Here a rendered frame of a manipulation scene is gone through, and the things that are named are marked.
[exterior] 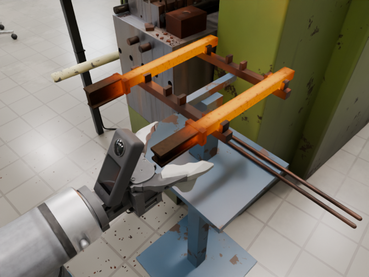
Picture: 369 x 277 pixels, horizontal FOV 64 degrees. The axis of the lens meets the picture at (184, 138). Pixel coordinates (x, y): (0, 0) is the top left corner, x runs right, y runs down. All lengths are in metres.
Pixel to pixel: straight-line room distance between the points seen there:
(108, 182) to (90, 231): 0.07
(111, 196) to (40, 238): 0.10
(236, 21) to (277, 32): 0.16
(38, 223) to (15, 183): 1.55
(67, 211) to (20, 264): 0.08
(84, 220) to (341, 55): 1.20
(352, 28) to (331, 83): 0.24
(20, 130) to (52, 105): 0.32
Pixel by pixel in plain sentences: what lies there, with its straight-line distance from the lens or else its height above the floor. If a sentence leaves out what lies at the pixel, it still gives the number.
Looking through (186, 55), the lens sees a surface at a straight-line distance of 0.80.
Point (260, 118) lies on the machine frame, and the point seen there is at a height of 0.67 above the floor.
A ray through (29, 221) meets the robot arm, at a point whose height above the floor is 1.02.
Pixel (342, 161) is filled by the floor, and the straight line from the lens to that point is 2.08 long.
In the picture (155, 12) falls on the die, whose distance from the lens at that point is 1.15.
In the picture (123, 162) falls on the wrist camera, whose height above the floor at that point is 1.05.
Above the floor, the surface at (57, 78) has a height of 0.63.
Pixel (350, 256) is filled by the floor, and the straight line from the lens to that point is 1.69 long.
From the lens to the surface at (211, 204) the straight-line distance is 0.77.
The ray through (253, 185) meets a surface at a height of 0.73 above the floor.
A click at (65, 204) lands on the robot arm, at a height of 1.02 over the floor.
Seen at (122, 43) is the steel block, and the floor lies 0.81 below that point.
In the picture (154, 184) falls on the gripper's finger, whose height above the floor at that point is 1.00.
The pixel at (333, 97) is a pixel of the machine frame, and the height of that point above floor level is 0.60.
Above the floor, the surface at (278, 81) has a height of 1.00.
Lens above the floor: 1.36
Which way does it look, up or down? 43 degrees down
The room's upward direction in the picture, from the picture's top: straight up
